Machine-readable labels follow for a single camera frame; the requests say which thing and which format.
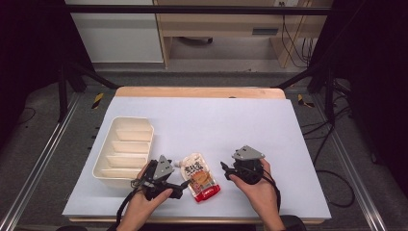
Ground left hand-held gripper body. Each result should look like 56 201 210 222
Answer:
130 155 179 202

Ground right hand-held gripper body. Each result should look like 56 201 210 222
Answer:
231 144 267 186

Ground spouted sauce pouch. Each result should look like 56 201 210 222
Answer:
173 152 221 203

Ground cream divided storage box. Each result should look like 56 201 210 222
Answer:
91 115 155 189

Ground person's right hand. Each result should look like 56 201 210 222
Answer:
228 158 281 227

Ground person's left hand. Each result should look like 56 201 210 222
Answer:
120 161 174 227

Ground white table mat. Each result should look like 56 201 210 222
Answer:
62 95 332 220

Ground yellow black floor tape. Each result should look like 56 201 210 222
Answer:
90 91 105 110
296 93 316 109

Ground black metal stand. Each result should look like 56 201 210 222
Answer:
272 61 337 126
57 61 120 123

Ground wooden desk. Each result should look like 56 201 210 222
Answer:
153 0 335 69

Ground white cabinet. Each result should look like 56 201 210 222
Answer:
64 0 165 64

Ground right hand-held gripper cable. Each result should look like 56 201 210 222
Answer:
246 167 283 214

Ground hand-held gripper cable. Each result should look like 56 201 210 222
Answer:
246 167 283 214
107 179 152 231

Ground left hand-held gripper cable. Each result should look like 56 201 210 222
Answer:
107 179 152 231

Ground black floor cable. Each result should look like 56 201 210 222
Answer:
301 80 356 209

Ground aluminium floor rail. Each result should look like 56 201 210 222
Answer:
0 92 81 231
312 94 389 231

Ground hanging black cables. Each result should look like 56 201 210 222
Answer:
279 1 317 69

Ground black metal frame bar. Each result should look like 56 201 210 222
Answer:
63 3 333 16

